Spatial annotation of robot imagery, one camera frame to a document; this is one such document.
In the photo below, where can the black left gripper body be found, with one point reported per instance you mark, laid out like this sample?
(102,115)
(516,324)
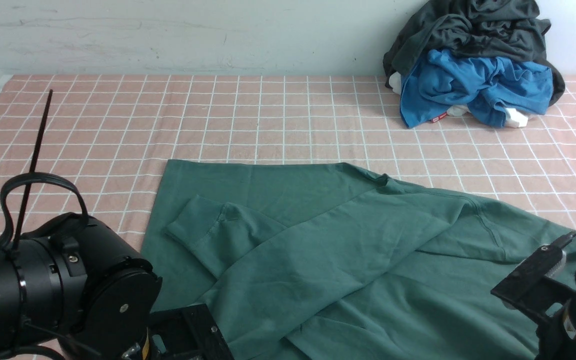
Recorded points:
(188,333)

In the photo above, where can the blue garment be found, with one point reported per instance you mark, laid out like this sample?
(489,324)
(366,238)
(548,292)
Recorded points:
(487,85)

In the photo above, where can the dark grey garment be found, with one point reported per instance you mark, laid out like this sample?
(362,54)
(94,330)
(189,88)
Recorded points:
(475,28)

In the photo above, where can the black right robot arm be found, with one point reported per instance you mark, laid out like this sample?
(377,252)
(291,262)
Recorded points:
(557,341)

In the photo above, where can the green long-sleeved shirt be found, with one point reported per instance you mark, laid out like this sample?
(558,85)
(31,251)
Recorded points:
(334,262)

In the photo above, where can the black zip tie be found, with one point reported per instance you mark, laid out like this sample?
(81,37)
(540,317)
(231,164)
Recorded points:
(32,168)

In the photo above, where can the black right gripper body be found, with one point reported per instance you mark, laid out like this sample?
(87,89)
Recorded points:
(530,287)

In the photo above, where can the pink checkered tablecloth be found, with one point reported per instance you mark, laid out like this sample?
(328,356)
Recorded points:
(112,136)

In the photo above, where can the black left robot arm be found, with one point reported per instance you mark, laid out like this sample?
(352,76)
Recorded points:
(70,294)

